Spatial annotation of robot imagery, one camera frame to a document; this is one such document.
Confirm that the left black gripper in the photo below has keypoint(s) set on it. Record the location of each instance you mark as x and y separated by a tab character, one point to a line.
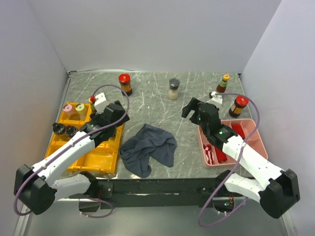
126	118

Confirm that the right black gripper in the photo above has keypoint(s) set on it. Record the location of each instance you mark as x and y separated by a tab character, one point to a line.
194	105

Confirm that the green lid cream bottle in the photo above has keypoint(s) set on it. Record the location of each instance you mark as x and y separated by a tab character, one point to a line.
81	110

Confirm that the white powder bottle black cap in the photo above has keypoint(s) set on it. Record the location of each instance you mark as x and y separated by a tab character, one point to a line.
71	131

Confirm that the red lid sauce jar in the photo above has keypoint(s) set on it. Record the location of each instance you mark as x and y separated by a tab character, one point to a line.
125	82
239	104

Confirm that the round black cap dark bottle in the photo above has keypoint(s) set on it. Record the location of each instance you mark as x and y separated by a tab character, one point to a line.
59	130

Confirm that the yellow cap green label bottle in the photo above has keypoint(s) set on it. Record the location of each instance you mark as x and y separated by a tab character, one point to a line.
93	109

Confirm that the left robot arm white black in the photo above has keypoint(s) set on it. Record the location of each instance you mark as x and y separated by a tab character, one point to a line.
39	186

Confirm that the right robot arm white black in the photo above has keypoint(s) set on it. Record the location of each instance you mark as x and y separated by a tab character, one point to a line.
275	189

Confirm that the salt grinder black top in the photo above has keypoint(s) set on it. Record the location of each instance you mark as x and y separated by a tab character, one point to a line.
174	84

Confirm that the yellow cap chili sauce bottle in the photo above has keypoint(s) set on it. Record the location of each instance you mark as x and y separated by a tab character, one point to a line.
221	88

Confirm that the red white striped packet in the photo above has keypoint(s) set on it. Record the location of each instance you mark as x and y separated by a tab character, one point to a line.
208	154

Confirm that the pink lid bottle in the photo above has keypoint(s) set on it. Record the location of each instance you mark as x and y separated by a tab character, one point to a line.
68	110

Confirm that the yellow compartment organizer tray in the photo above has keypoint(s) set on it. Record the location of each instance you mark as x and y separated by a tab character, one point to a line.
102	159

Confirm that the dark blue cloth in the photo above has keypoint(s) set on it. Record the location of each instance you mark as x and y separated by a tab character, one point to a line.
148	142

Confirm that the red packet in tray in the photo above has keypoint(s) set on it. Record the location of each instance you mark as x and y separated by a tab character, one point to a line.
239	130

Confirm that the pink compartment tray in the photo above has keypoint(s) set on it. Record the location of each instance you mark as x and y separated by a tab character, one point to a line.
224	161

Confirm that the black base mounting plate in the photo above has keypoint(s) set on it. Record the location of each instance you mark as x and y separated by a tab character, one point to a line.
169	192

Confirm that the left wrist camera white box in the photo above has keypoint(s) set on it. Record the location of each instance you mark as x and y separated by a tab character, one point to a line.
100	102

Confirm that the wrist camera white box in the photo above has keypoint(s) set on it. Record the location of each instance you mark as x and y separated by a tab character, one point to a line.
100	102
215	99

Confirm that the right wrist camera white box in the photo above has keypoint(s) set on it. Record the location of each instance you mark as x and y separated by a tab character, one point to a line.
215	99

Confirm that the aluminium frame rail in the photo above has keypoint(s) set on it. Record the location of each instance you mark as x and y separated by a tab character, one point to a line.
62	219

